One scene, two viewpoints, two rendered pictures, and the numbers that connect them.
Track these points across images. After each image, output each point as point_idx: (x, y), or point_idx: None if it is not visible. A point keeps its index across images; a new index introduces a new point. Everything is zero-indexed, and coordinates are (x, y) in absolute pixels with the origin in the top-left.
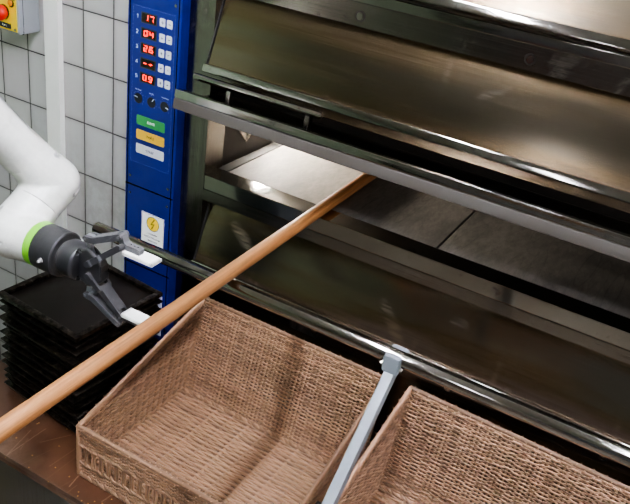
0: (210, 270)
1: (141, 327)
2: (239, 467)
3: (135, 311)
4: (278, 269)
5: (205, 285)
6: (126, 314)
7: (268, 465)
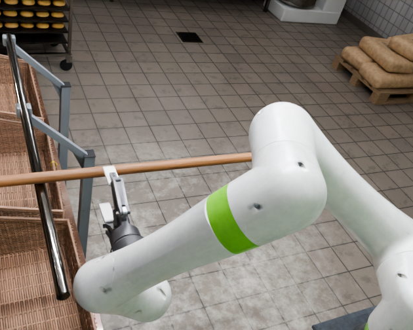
0: (42, 195)
1: (139, 163)
2: (6, 312)
3: (105, 217)
4: None
5: (76, 169)
6: (113, 217)
7: None
